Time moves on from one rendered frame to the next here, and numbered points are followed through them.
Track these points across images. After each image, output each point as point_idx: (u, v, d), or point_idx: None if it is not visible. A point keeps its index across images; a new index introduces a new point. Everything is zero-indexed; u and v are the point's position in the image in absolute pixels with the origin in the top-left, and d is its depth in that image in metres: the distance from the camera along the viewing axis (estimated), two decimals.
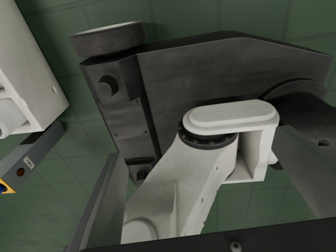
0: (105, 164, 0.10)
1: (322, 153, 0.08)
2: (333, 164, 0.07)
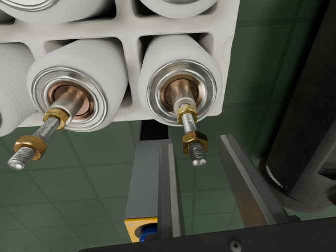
0: (163, 155, 0.10)
1: (246, 164, 0.08)
2: (251, 176, 0.08)
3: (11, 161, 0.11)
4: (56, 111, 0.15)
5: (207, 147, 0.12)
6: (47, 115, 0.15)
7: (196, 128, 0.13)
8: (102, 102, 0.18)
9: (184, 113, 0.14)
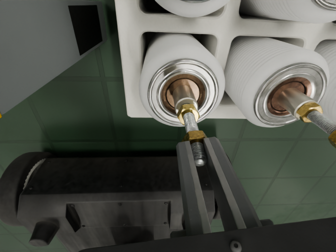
0: (181, 152, 0.10)
1: (225, 167, 0.08)
2: (227, 180, 0.08)
3: None
4: None
5: (196, 138, 0.11)
6: None
7: (188, 126, 0.13)
8: None
9: (182, 120, 0.15)
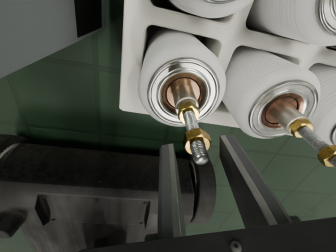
0: (163, 155, 0.10)
1: (246, 164, 0.08)
2: (251, 176, 0.08)
3: None
4: None
5: (209, 146, 0.12)
6: None
7: (198, 126, 0.13)
8: None
9: (187, 110, 0.14)
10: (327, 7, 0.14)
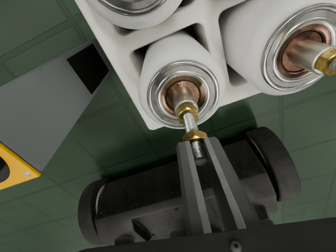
0: (181, 152, 0.10)
1: (225, 167, 0.08)
2: (227, 180, 0.08)
3: None
4: None
5: None
6: None
7: None
8: (146, 6, 0.13)
9: None
10: None
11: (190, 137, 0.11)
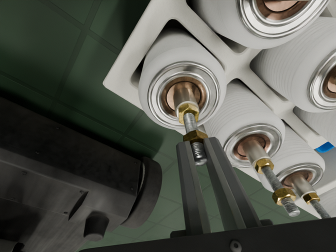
0: (181, 152, 0.10)
1: (225, 167, 0.08)
2: (227, 180, 0.08)
3: None
4: None
5: (202, 139, 0.11)
6: None
7: (191, 125, 0.13)
8: (250, 22, 0.14)
9: (181, 118, 0.15)
10: (318, 81, 0.17)
11: None
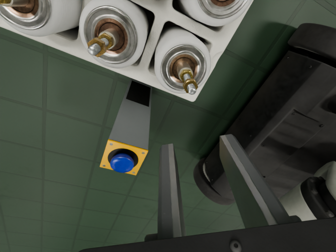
0: (163, 155, 0.10)
1: (246, 164, 0.08)
2: (251, 176, 0.08)
3: (92, 46, 0.17)
4: (109, 36, 0.22)
5: (196, 83, 0.22)
6: (103, 34, 0.21)
7: (190, 78, 0.23)
8: (132, 48, 0.26)
9: (183, 74, 0.25)
10: None
11: None
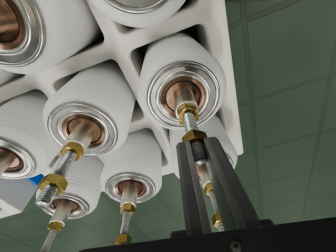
0: (181, 152, 0.10)
1: (225, 167, 0.08)
2: (227, 180, 0.08)
3: (195, 159, 0.10)
4: (183, 107, 0.15)
5: None
6: (179, 115, 0.15)
7: None
8: (175, 68, 0.16)
9: None
10: (89, 111, 0.18)
11: None
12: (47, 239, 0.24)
